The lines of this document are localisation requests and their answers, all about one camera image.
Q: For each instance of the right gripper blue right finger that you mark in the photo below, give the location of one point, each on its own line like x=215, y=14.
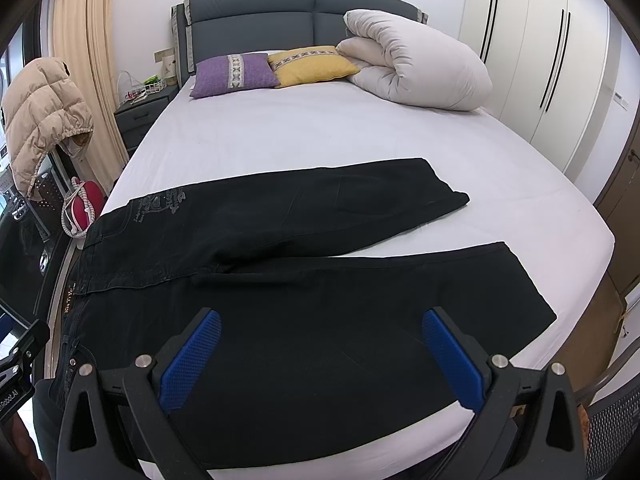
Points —
x=459, y=356

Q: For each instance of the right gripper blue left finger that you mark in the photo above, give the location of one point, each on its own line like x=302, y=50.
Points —
x=180, y=362

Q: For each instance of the black denim pants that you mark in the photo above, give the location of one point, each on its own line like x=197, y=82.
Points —
x=321, y=348

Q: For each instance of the grey mesh chair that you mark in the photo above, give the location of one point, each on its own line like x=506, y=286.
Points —
x=612, y=450

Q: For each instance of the beige puffer jacket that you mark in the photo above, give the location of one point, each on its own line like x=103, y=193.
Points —
x=43, y=109

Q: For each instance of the dark grey nightstand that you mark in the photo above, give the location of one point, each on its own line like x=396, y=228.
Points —
x=135, y=119

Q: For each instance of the purple patterned pillow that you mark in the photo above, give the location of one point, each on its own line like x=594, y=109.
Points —
x=231, y=73

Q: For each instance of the folded beige duvet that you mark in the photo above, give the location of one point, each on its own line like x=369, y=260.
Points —
x=411, y=63

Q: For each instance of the yellow patterned pillow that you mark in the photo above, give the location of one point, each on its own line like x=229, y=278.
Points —
x=309, y=65

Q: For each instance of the beige curtain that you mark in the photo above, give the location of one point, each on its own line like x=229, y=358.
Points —
x=82, y=36

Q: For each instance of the dark grey padded headboard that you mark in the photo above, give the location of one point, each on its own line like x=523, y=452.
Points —
x=205, y=28

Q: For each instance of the red bag with white rope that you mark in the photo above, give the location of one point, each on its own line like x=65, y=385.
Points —
x=81, y=207

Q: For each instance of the white wardrobe with black handles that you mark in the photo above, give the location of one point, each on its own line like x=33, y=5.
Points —
x=561, y=71

